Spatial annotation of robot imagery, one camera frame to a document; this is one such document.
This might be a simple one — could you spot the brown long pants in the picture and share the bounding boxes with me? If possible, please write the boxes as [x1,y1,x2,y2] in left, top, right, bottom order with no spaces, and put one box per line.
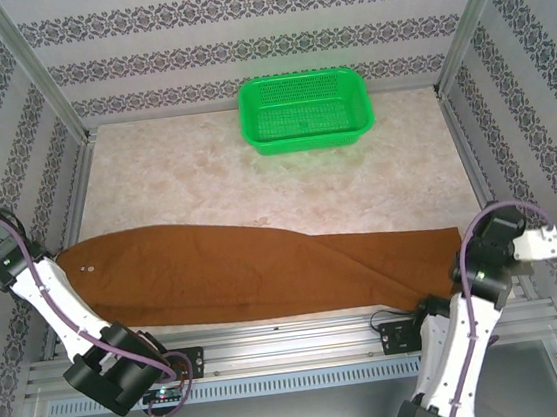
[51,190,472,353]

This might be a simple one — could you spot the green plastic mesh basket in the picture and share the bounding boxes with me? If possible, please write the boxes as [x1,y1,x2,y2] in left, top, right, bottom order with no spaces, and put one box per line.
[235,63,379,161]

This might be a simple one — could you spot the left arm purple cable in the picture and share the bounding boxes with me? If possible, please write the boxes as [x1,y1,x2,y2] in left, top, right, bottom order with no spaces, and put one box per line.
[0,189,201,417]

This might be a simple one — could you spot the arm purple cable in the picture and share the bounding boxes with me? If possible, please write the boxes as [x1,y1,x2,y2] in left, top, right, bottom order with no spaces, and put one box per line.
[0,189,201,417]
[423,193,557,417]

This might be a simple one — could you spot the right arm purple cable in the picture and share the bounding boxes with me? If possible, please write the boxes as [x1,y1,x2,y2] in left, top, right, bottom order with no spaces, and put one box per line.
[423,193,557,417]

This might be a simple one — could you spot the aluminium table side rail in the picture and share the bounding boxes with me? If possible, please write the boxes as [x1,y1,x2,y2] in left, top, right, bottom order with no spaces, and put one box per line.
[435,83,541,309]
[17,127,124,362]

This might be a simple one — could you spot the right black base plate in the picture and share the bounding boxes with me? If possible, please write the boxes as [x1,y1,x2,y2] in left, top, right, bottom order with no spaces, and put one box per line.
[377,317,427,357]

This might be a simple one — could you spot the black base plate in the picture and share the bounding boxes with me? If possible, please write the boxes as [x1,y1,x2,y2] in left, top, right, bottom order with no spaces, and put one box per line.
[166,345,208,383]
[377,317,427,357]

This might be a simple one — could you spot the aluminium frame post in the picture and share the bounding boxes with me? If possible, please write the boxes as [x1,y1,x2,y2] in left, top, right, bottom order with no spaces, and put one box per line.
[424,0,531,99]
[0,0,93,151]

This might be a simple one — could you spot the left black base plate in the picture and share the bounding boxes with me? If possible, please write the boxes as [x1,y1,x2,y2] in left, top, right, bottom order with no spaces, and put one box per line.
[166,345,208,383]

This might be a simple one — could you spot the aluminium mounting rail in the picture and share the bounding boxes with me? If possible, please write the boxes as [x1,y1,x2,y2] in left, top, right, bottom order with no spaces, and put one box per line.
[20,290,557,399]

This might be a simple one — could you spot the slotted grey cable duct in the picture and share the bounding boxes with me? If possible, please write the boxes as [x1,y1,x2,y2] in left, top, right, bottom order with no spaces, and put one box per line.
[46,356,425,417]

